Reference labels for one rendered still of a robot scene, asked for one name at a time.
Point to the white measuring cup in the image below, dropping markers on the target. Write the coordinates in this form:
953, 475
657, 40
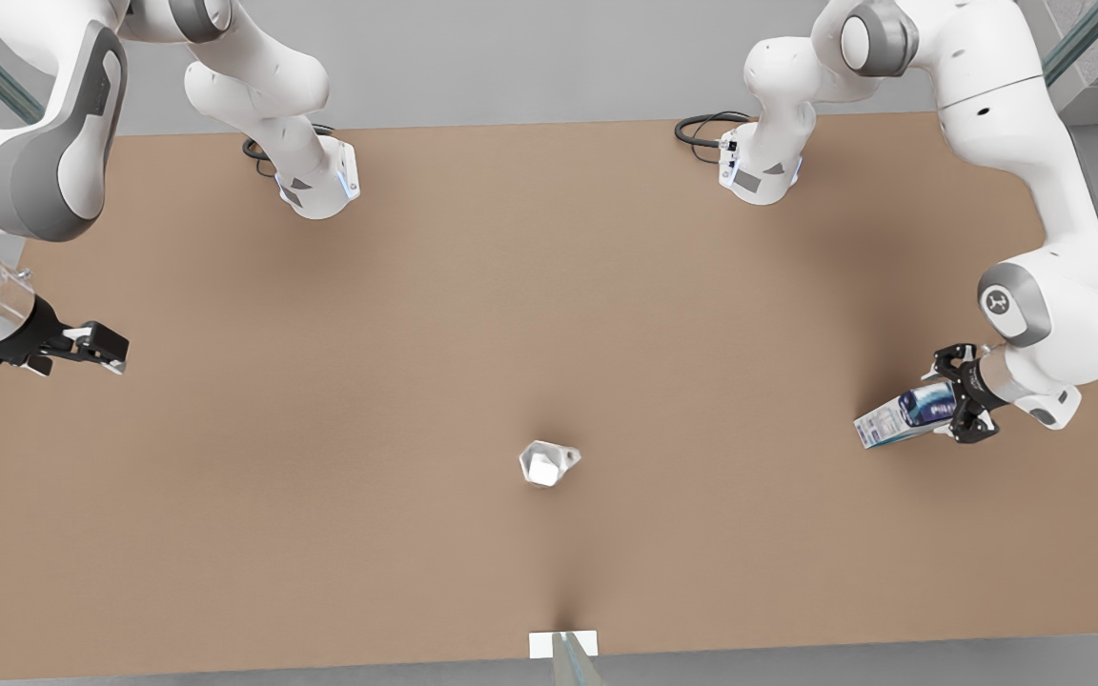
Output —
543, 464

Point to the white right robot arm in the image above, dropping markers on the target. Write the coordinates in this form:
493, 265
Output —
53, 152

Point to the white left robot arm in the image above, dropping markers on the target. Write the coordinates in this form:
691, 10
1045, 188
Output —
1006, 143

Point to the white blue milk carton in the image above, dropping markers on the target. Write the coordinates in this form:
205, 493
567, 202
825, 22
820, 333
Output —
897, 419

